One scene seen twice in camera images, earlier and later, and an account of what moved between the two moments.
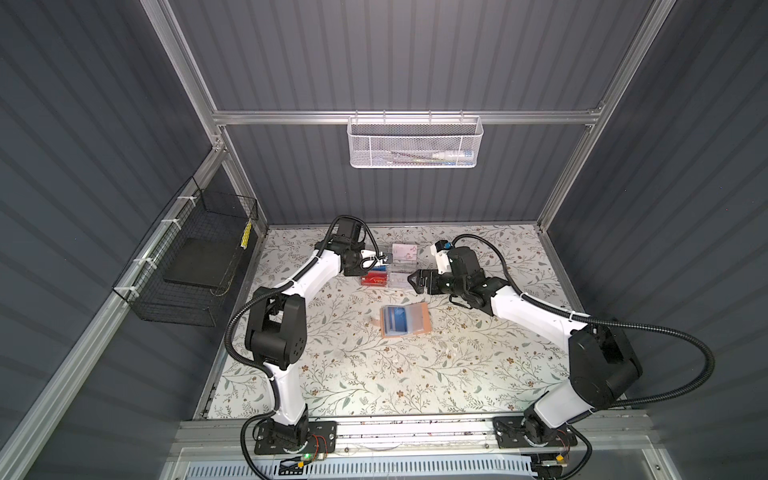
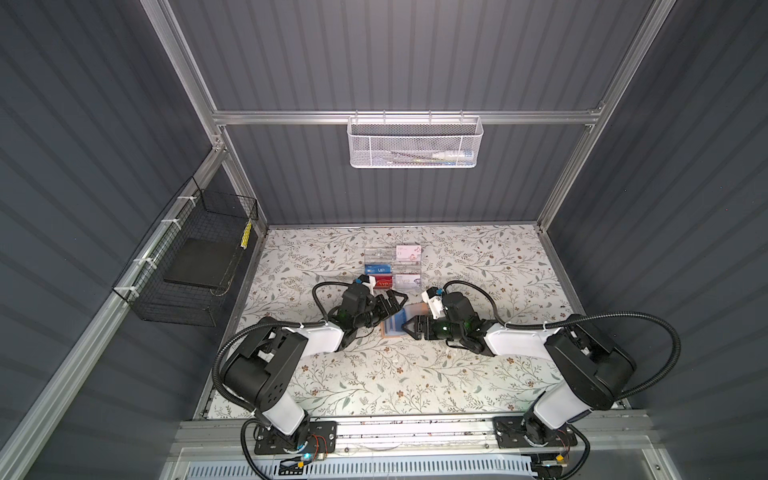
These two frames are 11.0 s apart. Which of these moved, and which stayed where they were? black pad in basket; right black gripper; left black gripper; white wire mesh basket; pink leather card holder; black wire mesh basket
Moved: left black gripper; right black gripper
Stayed: black pad in basket; white wire mesh basket; pink leather card holder; black wire mesh basket
